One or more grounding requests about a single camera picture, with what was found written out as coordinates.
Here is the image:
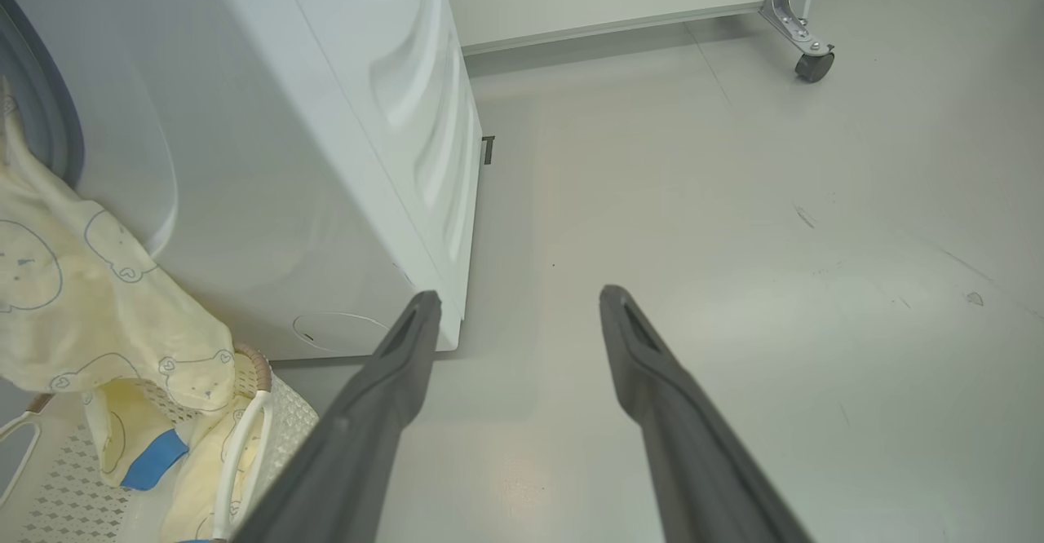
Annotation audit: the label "black caster wheel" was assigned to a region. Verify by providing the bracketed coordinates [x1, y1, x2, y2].
[795, 51, 836, 84]

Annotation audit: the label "cream perforated laundry basket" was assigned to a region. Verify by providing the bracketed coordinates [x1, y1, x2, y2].
[0, 343, 321, 543]

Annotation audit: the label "white front-load washing machine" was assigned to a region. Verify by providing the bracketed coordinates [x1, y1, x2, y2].
[0, 0, 484, 362]

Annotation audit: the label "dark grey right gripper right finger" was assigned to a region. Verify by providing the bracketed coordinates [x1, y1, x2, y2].
[598, 285, 814, 543]

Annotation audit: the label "yellow bear-print garment blue cuffs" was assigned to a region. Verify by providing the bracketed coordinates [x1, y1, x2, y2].
[0, 78, 274, 491]
[159, 396, 270, 543]

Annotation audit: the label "grey rubber door gasket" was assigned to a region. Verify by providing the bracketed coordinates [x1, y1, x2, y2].
[0, 0, 86, 189]

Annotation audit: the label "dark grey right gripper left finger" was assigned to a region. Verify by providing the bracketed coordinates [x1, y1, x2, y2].
[231, 290, 444, 543]

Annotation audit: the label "round white filter cover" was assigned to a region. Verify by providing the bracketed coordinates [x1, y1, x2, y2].
[292, 311, 391, 356]

